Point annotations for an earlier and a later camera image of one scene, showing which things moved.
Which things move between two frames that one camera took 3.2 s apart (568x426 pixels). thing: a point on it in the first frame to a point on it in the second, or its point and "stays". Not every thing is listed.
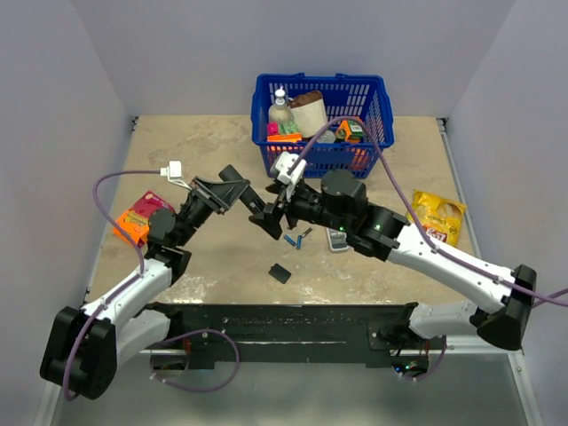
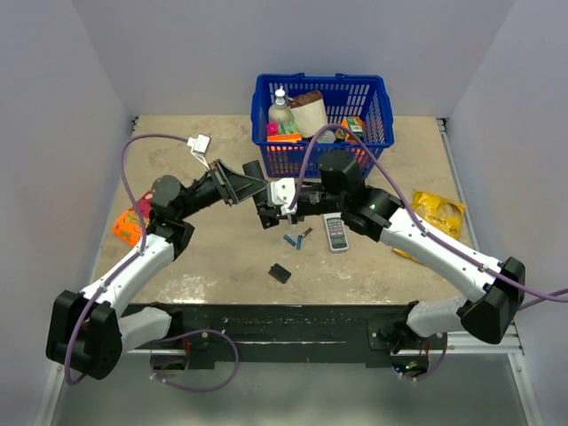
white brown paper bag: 309,112 stays
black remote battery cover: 280,273 stays
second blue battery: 307,232 stays
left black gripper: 221,195 to 235,185
